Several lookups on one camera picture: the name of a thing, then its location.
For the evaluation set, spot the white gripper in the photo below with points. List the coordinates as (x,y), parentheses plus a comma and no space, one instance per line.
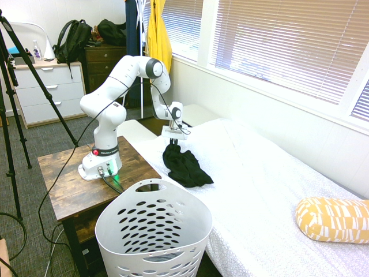
(173,133)

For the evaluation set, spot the black garment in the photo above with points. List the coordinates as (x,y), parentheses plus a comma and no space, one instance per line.
(187,170)

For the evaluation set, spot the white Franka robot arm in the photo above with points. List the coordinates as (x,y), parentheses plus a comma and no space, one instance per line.
(106,115)

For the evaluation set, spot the white perforated laundry basket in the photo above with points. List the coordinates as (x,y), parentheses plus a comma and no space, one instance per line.
(178,239)

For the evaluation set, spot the black duffel bag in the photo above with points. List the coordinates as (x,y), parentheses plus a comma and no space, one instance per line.
(112,31)

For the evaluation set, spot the white padded bench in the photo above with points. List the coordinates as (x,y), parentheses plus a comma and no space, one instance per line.
(199,114)
(135,131)

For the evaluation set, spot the bed with white cover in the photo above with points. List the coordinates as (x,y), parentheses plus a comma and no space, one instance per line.
(259,187)

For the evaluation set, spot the dark wooden dresser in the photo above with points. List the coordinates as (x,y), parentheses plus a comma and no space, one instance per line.
(101,66)

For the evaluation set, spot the yellow hanging garment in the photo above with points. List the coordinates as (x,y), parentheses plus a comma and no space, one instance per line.
(157,34)

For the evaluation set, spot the rustic wooden side table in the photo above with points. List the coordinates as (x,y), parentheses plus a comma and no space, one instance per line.
(72,187)

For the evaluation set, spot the narrow white window blinds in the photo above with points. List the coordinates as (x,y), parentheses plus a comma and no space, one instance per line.
(181,26)

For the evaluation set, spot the white coat rack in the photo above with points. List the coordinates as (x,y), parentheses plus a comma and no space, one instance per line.
(142,29)

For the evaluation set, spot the navy hanging garment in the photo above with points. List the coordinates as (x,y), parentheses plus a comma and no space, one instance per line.
(133,29)

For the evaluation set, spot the brown plush toy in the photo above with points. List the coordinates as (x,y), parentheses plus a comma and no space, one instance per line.
(96,33)

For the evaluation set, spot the white drawer dresser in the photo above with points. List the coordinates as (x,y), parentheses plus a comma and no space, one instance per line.
(43,95)

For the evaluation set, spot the black backpack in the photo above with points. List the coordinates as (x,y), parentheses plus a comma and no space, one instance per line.
(73,40)

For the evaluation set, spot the wide white window blinds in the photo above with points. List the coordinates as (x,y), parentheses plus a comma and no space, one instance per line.
(285,43)

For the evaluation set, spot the white desk lamp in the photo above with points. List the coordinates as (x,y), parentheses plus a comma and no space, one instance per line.
(48,49)

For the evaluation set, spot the clear plastic bottle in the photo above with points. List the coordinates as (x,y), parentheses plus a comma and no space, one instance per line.
(37,52)

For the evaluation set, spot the grey box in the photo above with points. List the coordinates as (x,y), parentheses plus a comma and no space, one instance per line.
(21,61)

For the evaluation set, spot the yellow white patterned pillow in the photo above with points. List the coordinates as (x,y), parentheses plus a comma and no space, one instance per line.
(331,220)

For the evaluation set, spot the partly seen window blinds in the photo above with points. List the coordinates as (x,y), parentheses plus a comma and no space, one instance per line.
(361,101)

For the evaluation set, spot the black camera tripod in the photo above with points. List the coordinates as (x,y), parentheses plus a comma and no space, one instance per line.
(11,95)

